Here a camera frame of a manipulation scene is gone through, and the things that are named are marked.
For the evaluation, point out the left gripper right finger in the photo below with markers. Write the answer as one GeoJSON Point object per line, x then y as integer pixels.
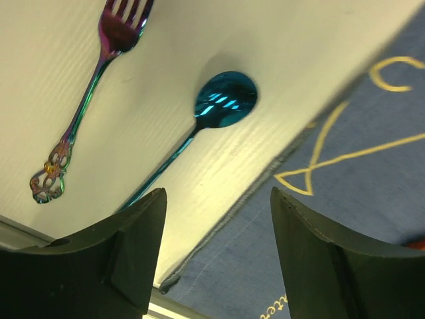
{"type": "Point", "coordinates": [331, 271]}

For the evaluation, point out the blue metallic spoon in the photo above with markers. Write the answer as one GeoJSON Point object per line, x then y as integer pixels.
{"type": "Point", "coordinates": [224, 100]}

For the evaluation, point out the blue embroidered cloth placemat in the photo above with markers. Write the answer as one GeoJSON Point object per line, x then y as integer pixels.
{"type": "Point", "coordinates": [360, 163]}

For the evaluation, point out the red round plate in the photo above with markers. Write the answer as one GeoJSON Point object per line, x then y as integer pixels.
{"type": "Point", "coordinates": [419, 244]}

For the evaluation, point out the pink metallic fork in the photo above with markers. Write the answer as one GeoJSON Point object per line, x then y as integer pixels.
{"type": "Point", "coordinates": [119, 32]}

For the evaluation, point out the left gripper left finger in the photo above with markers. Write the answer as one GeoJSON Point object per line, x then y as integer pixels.
{"type": "Point", "coordinates": [103, 271]}

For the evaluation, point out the aluminium mounting rail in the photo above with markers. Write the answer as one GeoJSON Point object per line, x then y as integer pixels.
{"type": "Point", "coordinates": [17, 236]}

